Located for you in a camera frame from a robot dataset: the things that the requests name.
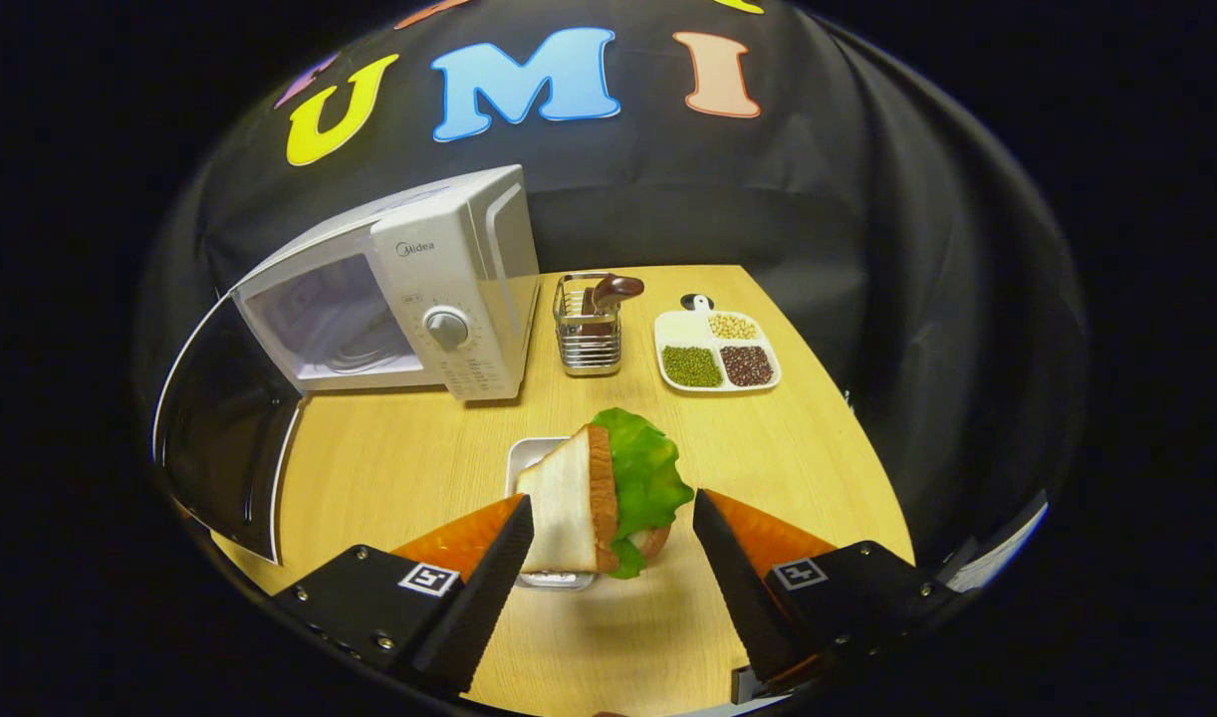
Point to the sandwich with green lettuce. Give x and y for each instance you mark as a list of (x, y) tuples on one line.
[(569, 498)]

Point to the white divided bean plate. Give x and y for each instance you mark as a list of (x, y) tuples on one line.
[(688, 329)]

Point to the small white rectangular tray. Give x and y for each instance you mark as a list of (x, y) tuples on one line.
[(529, 453)]

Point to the black backdrop cloth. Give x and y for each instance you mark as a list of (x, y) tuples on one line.
[(867, 249)]

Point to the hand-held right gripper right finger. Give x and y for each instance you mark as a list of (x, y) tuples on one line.
[(743, 597)]

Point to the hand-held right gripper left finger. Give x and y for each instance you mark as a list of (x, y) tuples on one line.
[(474, 612)]

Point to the white microwave oven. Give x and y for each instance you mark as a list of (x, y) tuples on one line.
[(469, 279)]

